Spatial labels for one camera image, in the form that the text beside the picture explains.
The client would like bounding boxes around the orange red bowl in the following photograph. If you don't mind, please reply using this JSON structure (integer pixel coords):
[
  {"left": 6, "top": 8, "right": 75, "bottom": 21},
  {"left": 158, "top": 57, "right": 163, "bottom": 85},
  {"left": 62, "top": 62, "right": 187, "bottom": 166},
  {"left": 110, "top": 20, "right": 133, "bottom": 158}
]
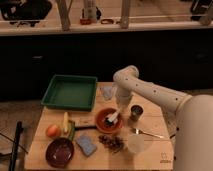
[{"left": 95, "top": 108, "right": 123, "bottom": 134}]

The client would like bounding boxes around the black pole stand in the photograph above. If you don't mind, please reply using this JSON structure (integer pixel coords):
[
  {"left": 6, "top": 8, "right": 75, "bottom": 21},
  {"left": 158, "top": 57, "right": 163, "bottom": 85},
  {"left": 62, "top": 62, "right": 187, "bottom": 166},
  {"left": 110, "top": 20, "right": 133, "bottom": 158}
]
[{"left": 8, "top": 121, "right": 23, "bottom": 171}]

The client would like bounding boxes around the wooden block with black handle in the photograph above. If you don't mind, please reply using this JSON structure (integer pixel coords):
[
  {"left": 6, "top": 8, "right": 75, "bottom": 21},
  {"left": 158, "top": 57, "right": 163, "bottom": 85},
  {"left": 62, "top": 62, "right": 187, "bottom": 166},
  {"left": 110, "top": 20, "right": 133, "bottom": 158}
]
[{"left": 71, "top": 116, "right": 96, "bottom": 130}]

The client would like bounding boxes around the green plastic tray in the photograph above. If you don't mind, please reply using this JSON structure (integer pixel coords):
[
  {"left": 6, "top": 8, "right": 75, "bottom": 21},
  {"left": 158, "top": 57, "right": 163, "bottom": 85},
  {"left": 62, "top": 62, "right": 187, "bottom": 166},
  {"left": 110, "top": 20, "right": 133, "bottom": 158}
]
[{"left": 41, "top": 75, "right": 97, "bottom": 111}]

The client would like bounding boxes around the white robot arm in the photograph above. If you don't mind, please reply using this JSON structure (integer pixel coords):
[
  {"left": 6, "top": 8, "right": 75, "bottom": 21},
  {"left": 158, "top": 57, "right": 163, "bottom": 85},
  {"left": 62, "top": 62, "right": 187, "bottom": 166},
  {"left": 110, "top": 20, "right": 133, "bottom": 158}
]
[{"left": 113, "top": 65, "right": 213, "bottom": 171}]

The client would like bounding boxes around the green banana shaped toy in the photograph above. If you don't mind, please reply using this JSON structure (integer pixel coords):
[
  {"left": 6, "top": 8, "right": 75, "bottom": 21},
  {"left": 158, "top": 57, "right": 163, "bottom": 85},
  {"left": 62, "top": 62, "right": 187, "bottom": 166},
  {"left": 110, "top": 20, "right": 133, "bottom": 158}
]
[{"left": 68, "top": 121, "right": 75, "bottom": 141}]

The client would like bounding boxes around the orange peach fruit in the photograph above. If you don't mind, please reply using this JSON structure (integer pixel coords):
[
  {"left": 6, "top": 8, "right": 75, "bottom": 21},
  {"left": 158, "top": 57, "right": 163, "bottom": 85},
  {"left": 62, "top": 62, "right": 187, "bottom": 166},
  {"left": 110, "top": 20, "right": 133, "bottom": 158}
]
[{"left": 46, "top": 124, "right": 61, "bottom": 138}]

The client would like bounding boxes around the white plastic cup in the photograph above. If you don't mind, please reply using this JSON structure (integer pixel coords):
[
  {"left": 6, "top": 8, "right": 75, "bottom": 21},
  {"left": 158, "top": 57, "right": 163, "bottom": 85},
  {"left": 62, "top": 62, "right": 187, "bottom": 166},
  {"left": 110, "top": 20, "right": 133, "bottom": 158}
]
[{"left": 126, "top": 134, "right": 144, "bottom": 154}]

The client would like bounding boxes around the silver fork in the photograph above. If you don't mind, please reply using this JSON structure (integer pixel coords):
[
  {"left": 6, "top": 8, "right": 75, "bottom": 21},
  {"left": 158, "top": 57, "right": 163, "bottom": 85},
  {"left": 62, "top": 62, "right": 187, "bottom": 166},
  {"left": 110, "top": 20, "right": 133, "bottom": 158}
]
[{"left": 131, "top": 127, "right": 164, "bottom": 139}]

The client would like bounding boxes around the dark maroon bowl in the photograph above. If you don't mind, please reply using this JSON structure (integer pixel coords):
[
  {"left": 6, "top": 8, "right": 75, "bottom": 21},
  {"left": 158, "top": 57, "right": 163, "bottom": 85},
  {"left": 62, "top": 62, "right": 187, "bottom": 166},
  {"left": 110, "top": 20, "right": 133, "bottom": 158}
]
[{"left": 45, "top": 138, "right": 74, "bottom": 168}]

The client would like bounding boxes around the blue sponge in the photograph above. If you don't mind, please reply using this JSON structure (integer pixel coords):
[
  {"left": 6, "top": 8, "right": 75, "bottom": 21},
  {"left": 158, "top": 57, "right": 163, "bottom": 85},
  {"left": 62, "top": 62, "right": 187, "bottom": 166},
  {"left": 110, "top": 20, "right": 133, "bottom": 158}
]
[{"left": 76, "top": 134, "right": 97, "bottom": 157}]

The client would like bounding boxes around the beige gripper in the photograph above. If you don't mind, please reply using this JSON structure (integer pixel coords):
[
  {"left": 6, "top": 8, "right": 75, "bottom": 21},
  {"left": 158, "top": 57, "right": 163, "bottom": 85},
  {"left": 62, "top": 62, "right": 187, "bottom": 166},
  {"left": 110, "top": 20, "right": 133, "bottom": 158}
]
[{"left": 116, "top": 96, "right": 132, "bottom": 112}]

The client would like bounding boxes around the light blue cloth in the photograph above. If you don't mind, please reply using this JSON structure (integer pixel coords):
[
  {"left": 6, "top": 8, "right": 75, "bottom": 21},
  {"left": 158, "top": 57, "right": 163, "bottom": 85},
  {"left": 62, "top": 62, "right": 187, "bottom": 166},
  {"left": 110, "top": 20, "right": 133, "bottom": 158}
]
[{"left": 100, "top": 86, "right": 116, "bottom": 100}]

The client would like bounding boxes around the dark metal cup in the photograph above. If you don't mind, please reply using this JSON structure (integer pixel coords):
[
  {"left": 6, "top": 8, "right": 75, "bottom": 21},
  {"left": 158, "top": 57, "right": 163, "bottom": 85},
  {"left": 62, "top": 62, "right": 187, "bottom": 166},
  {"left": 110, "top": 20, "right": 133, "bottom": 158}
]
[{"left": 130, "top": 105, "right": 143, "bottom": 121}]

